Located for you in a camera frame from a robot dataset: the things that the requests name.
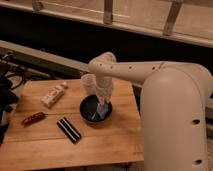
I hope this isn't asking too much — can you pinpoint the black white striped block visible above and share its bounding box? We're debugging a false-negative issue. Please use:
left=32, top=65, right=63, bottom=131
left=57, top=117, right=81, bottom=144

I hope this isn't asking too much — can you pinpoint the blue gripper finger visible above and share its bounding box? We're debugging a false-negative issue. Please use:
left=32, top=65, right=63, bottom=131
left=97, top=96, right=109, bottom=119

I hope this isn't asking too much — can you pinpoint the black equipment with cables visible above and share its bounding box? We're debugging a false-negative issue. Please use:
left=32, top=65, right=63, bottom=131
left=0, top=52, right=26, bottom=146

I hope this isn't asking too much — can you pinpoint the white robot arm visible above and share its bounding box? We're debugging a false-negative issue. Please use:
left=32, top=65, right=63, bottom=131
left=88, top=52, right=213, bottom=171

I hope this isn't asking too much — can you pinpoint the metal window frame rail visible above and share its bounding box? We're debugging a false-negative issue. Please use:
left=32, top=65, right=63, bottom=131
left=0, top=0, right=213, bottom=48

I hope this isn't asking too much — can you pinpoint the translucent plastic cup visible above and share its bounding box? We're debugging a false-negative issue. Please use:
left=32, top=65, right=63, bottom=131
left=81, top=74, right=96, bottom=95

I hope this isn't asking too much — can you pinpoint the dark ceramic bowl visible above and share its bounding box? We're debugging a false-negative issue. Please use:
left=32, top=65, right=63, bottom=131
left=80, top=95, right=112, bottom=124

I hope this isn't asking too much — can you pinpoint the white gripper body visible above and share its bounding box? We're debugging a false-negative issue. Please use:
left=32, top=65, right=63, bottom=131
left=96, top=77, right=113, bottom=98

